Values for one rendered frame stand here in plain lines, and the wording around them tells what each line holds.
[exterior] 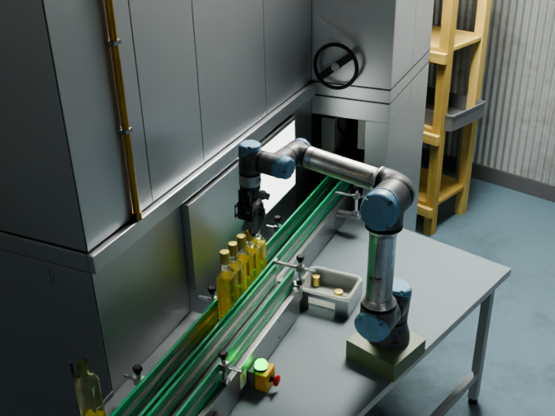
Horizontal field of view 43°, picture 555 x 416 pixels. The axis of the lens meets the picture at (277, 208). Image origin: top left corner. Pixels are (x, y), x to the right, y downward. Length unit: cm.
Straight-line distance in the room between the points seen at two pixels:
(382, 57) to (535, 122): 237
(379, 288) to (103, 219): 87
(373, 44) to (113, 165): 149
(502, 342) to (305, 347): 160
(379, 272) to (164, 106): 84
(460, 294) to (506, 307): 130
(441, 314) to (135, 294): 121
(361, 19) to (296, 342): 140
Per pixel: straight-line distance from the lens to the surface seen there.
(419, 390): 358
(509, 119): 539
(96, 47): 191
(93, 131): 193
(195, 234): 243
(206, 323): 247
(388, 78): 314
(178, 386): 219
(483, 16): 461
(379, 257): 218
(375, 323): 228
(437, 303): 287
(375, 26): 310
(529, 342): 399
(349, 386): 246
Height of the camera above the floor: 241
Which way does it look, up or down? 28 degrees down
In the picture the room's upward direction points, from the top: 1 degrees counter-clockwise
